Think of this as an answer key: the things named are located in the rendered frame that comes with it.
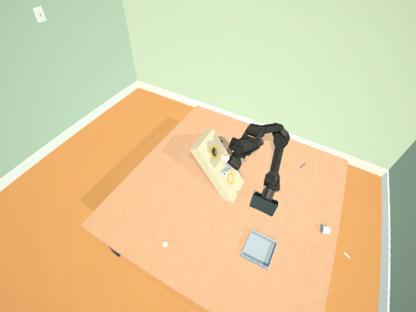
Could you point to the white cylinder with two slots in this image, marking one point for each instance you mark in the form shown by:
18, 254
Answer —
225, 158

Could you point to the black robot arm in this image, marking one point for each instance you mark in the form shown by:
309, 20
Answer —
251, 144

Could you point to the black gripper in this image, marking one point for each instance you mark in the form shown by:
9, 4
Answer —
235, 162

